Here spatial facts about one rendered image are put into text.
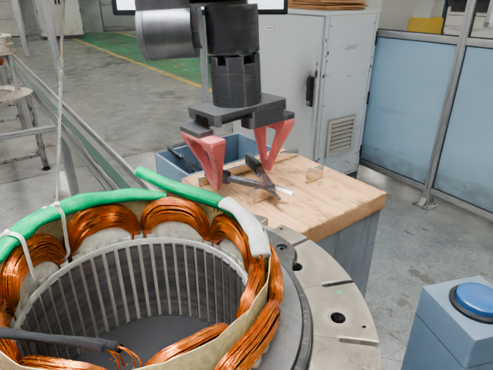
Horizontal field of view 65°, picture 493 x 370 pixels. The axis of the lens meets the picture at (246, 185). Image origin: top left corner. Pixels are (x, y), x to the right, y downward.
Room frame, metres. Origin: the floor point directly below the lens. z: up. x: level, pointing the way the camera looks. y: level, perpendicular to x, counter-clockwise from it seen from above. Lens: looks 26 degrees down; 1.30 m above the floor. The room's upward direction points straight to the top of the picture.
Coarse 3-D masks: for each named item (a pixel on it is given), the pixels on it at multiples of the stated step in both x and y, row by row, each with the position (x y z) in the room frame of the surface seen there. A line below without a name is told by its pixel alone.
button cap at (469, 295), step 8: (464, 288) 0.29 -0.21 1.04; (472, 288) 0.29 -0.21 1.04; (480, 288) 0.29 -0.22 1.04; (488, 288) 0.29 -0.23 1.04; (456, 296) 0.28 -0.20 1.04; (464, 296) 0.28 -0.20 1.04; (472, 296) 0.27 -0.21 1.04; (480, 296) 0.27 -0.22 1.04; (488, 296) 0.27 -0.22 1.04; (464, 304) 0.27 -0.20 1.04; (472, 304) 0.26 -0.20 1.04; (480, 304) 0.26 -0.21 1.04; (488, 304) 0.26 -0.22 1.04; (472, 312) 0.26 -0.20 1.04; (480, 312) 0.26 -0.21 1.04; (488, 312) 0.26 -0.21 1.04
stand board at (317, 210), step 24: (288, 168) 0.52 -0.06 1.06; (216, 192) 0.44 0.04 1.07; (240, 192) 0.44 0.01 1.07; (312, 192) 0.44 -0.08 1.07; (336, 192) 0.44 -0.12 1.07; (360, 192) 0.44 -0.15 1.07; (384, 192) 0.44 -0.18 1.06; (264, 216) 0.38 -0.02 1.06; (288, 216) 0.38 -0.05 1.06; (312, 216) 0.38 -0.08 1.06; (336, 216) 0.38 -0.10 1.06; (360, 216) 0.41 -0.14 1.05; (312, 240) 0.36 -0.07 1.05
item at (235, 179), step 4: (228, 176) 0.44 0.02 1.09; (232, 176) 0.44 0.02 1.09; (236, 176) 0.44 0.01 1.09; (228, 180) 0.43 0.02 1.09; (232, 180) 0.43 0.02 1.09; (236, 180) 0.43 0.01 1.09; (240, 180) 0.43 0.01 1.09; (244, 180) 0.43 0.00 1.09; (248, 180) 0.43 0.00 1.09; (252, 180) 0.43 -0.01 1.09; (244, 184) 0.42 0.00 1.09; (248, 184) 0.42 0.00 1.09; (252, 184) 0.42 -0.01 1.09; (256, 184) 0.42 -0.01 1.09; (260, 184) 0.41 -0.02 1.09; (264, 184) 0.41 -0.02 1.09; (260, 188) 0.41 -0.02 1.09; (264, 188) 0.41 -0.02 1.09
